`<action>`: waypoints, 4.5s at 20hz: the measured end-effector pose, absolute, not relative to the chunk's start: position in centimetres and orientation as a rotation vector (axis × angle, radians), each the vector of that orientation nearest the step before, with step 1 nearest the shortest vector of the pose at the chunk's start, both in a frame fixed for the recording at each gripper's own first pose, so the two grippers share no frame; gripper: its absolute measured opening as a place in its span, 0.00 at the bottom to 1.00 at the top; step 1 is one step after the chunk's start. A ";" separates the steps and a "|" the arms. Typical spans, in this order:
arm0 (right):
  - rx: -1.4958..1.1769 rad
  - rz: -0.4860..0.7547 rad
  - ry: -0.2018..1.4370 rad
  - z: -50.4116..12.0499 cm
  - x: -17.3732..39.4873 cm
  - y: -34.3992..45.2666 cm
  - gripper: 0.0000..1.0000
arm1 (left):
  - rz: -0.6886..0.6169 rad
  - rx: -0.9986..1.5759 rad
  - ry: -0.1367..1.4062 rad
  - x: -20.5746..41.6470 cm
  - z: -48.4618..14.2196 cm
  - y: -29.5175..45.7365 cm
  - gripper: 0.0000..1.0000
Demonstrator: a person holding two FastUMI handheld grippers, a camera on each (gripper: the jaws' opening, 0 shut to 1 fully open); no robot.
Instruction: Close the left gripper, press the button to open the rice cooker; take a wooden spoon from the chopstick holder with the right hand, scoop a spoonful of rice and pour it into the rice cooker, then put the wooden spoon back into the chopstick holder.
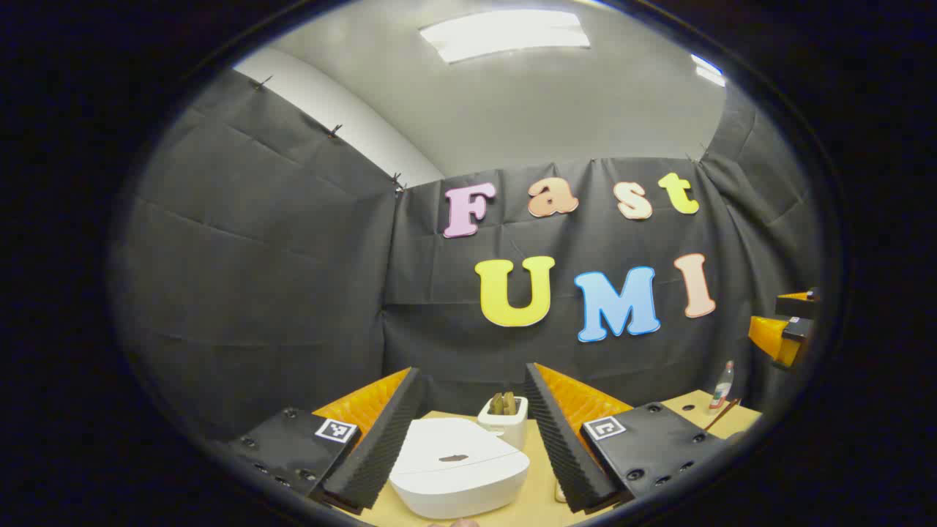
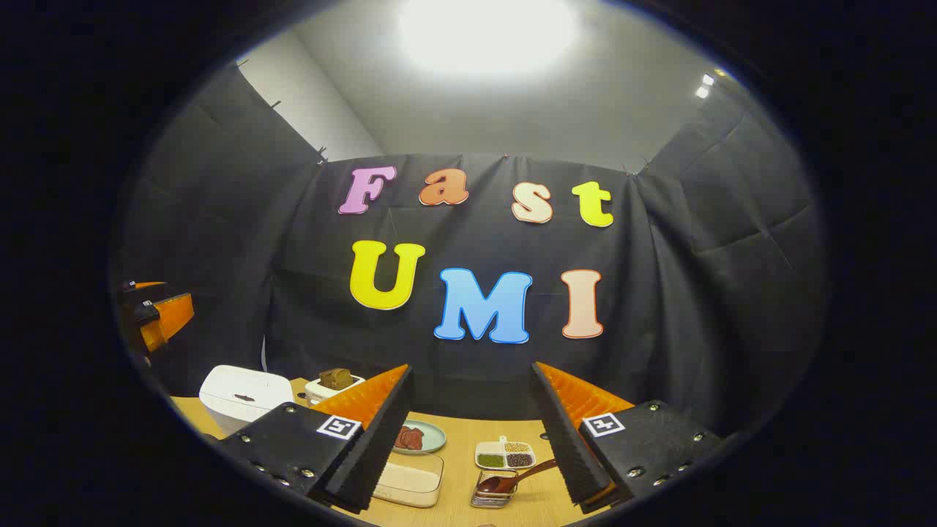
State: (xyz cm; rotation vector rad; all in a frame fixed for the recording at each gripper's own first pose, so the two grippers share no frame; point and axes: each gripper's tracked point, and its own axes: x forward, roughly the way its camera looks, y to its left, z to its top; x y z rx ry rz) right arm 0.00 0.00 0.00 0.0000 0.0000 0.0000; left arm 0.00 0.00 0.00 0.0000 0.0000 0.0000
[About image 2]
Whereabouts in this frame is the light green plate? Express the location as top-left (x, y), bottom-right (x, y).
top-left (393, 420), bottom-right (447, 455)

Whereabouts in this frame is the white divided bean tray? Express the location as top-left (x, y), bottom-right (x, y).
top-left (475, 436), bottom-right (537, 471)

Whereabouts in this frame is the metal wire chopstick holder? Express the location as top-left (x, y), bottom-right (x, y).
top-left (471, 469), bottom-right (519, 509)

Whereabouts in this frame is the black backdrop cloth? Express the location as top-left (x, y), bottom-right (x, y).
top-left (117, 62), bottom-right (828, 440)

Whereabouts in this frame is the white rice cooker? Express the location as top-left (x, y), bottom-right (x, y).
top-left (199, 365), bottom-right (295, 434)

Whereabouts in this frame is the large ceiling light panel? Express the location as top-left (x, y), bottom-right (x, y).
top-left (397, 0), bottom-right (579, 74)

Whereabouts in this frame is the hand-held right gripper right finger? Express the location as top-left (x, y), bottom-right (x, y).
top-left (529, 361), bottom-right (725, 513)

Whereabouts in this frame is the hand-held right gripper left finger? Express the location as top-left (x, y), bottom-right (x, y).
top-left (220, 364), bottom-right (415, 513)

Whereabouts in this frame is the brown wooden spoon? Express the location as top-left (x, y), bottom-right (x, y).
top-left (478, 459), bottom-right (559, 493)

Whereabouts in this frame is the white toaster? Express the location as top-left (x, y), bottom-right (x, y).
top-left (305, 373), bottom-right (365, 405)

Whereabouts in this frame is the clear box of rice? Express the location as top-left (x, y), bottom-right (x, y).
top-left (371, 450), bottom-right (444, 509)

